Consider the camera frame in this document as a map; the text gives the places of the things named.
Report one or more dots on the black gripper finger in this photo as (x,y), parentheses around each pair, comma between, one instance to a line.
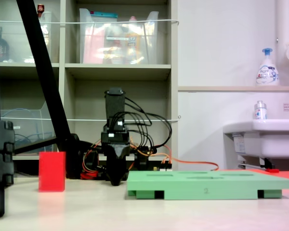
(123,158)
(112,161)

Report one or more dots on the red square block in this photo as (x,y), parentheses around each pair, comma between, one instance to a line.
(51,172)

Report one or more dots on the red printed clamp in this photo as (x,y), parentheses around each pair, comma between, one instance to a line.
(89,175)

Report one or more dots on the beige shelf unit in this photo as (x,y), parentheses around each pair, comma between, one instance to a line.
(115,71)

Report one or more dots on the green shape sorter board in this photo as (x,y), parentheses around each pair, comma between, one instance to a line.
(207,184)

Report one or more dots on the clear bin with supplies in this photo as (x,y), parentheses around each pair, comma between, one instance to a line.
(115,43)

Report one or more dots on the notched black tripod leg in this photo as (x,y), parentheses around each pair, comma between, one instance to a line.
(0,168)

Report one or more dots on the clear plastic storage bin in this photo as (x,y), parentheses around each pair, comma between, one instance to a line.
(19,48)

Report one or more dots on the dark glass bottle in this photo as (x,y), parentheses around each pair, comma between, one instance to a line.
(1,48)

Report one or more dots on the small clear sanitizer bottle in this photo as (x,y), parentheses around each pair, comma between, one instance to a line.
(260,111)

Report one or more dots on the white ceramic sink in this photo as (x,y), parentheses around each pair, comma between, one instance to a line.
(267,139)

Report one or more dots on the white pump soap bottle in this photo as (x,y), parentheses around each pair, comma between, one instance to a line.
(267,74)

